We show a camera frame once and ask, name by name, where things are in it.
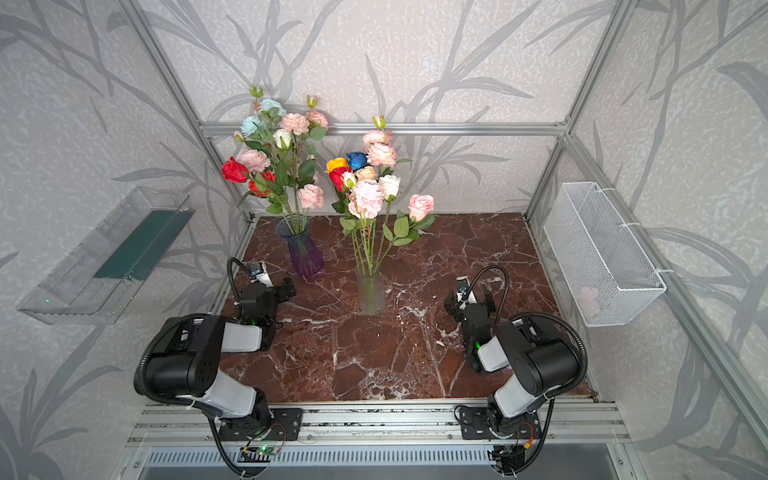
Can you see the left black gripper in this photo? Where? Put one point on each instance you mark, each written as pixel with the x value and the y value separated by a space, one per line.
pixel 279 289

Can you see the purple glass vase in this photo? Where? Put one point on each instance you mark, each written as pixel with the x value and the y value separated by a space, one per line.
pixel 305 256

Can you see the clear frosted glass vase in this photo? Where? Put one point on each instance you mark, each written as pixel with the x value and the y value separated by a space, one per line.
pixel 370 291

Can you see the small pink flower stem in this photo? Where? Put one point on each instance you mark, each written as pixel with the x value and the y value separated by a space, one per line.
pixel 304 197

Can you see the red rose stem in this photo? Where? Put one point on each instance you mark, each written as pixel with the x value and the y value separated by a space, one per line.
pixel 336 177
pixel 266 186
pixel 235 172

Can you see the pink rose stem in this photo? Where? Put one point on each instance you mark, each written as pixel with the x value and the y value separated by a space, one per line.
pixel 407 227

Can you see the white rose stem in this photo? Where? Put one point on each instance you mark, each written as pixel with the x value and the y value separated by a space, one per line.
pixel 390 186

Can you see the orange rose stem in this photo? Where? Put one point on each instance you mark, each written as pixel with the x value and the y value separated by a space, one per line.
pixel 337 165

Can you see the peach rose stem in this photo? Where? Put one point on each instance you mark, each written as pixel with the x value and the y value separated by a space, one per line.
pixel 366 173

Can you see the blue rose stem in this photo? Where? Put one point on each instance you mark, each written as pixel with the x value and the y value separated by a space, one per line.
pixel 356 160

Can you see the light blue flower stem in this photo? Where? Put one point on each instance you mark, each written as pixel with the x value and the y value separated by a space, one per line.
pixel 256 131

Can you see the pink carnation tall stem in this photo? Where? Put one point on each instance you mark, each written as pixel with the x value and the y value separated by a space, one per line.
pixel 295 142

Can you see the striped pink peony stem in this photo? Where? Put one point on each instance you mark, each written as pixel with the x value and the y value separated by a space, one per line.
pixel 377 145

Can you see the pale pink peony stem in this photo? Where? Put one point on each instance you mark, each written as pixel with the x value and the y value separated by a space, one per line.
pixel 364 201

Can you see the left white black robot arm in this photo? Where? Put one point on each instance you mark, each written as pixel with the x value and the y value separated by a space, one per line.
pixel 181 364

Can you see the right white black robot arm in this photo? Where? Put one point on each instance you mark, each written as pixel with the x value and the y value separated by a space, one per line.
pixel 547 358

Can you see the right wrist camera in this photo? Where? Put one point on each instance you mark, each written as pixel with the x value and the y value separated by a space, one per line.
pixel 465 295

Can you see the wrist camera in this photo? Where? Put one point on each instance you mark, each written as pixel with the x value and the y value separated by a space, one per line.
pixel 465 295
pixel 258 273

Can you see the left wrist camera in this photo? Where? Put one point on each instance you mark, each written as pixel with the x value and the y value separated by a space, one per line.
pixel 258 273

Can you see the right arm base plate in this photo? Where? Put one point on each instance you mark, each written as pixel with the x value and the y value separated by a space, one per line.
pixel 485 423

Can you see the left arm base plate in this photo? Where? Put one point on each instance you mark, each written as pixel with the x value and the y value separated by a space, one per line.
pixel 282 424

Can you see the white wire mesh basket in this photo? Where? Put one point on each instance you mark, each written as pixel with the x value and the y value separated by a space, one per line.
pixel 608 274

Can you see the aluminium front rail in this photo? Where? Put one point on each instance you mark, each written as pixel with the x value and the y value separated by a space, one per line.
pixel 576 420

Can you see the clear plastic wall bin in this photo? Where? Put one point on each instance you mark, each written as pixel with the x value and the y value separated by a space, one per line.
pixel 94 284

